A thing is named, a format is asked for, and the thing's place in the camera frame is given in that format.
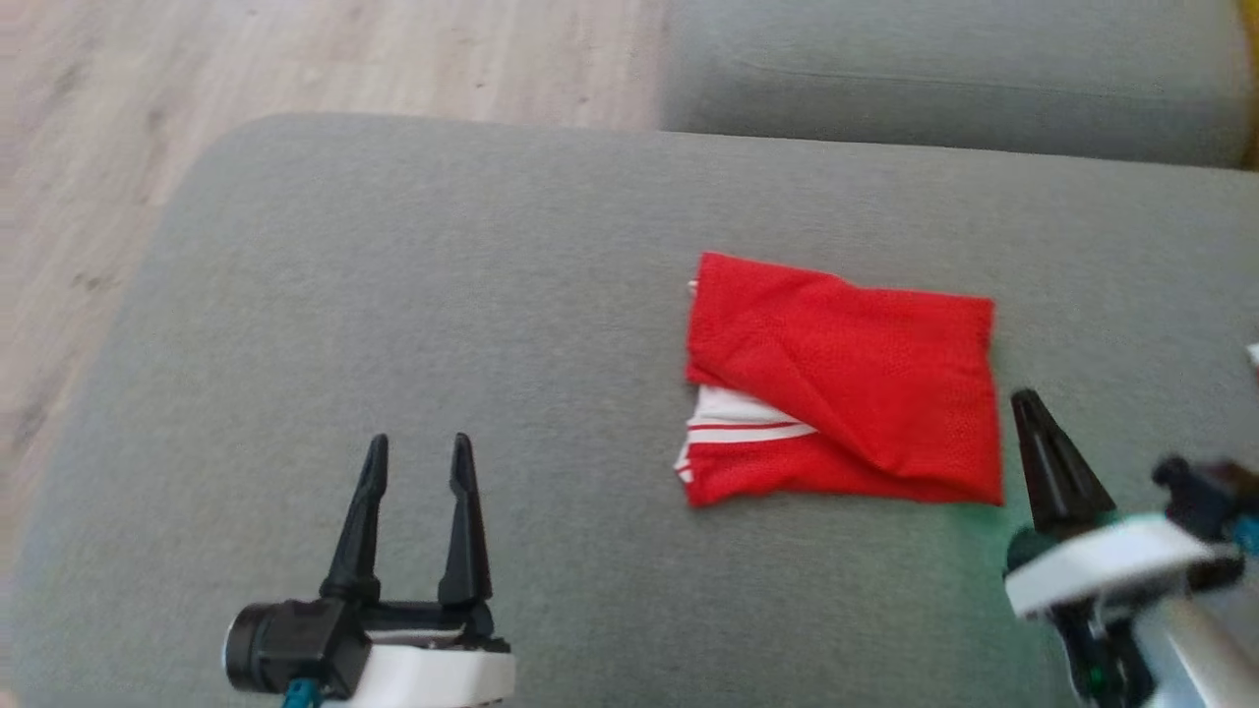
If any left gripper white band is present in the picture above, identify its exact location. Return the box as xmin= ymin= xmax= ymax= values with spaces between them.
xmin=320 ymin=432 xmax=516 ymax=708

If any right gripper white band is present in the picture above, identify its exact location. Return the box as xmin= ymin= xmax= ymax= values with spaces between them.
xmin=1002 ymin=388 xmax=1246 ymax=621

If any red and white sports jersey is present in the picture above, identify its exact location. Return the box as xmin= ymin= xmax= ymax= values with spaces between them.
xmin=673 ymin=251 xmax=1005 ymax=509

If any grey fabric sofa seat cushion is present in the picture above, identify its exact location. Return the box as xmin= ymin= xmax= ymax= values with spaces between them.
xmin=0 ymin=112 xmax=1259 ymax=708

